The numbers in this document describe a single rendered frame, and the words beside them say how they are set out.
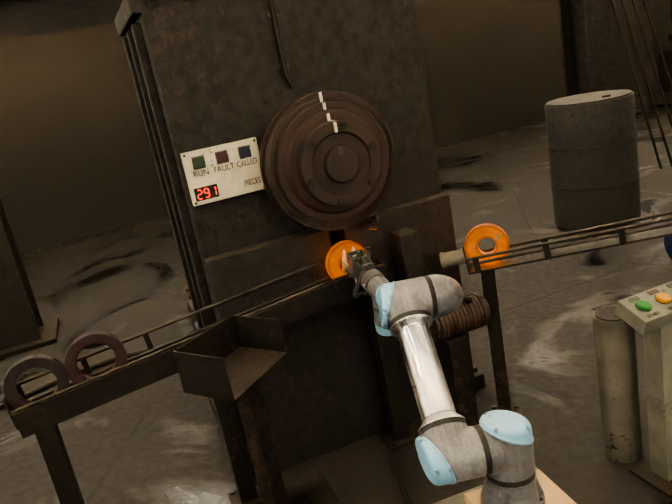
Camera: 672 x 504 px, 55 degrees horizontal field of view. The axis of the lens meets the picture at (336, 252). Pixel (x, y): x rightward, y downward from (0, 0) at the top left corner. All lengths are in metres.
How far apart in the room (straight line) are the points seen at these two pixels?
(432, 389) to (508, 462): 0.23
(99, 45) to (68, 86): 0.58
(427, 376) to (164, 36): 1.34
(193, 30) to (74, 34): 5.98
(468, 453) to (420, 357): 0.26
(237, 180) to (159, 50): 0.48
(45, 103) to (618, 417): 7.02
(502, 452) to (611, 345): 0.77
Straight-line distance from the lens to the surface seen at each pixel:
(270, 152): 2.15
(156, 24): 2.25
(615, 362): 2.27
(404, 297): 1.71
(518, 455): 1.60
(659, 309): 2.10
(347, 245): 2.32
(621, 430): 2.39
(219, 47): 2.28
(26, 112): 8.18
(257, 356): 2.09
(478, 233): 2.39
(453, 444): 1.56
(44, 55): 8.19
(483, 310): 2.42
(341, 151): 2.13
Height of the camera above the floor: 1.44
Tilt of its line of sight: 16 degrees down
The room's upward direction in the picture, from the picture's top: 11 degrees counter-clockwise
